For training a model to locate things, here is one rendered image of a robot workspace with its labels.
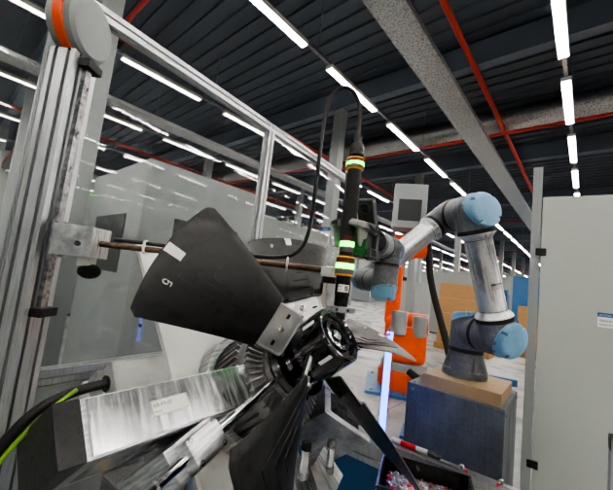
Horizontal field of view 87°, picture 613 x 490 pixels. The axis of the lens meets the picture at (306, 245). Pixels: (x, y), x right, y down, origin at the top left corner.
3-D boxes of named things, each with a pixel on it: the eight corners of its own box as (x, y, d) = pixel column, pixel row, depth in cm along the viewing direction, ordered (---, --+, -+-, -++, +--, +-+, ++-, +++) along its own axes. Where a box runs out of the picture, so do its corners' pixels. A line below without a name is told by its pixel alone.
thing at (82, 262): (70, 277, 73) (75, 256, 73) (83, 277, 77) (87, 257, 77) (92, 280, 73) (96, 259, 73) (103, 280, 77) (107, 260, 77)
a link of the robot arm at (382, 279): (382, 298, 105) (385, 264, 106) (401, 302, 94) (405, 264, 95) (360, 296, 103) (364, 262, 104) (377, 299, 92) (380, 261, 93)
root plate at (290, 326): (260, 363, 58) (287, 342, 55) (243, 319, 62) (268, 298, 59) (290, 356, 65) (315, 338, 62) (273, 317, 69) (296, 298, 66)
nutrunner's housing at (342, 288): (331, 322, 72) (351, 127, 77) (330, 320, 76) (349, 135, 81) (348, 324, 72) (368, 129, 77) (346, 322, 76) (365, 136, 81)
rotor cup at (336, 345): (289, 406, 59) (342, 373, 54) (259, 334, 66) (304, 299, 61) (329, 389, 71) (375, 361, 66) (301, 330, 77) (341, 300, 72)
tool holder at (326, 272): (317, 310, 71) (322, 265, 72) (315, 307, 78) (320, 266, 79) (357, 314, 71) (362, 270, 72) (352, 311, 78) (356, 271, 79)
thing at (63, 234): (41, 256, 72) (49, 218, 73) (64, 258, 79) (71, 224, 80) (87, 261, 72) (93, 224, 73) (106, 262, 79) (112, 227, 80)
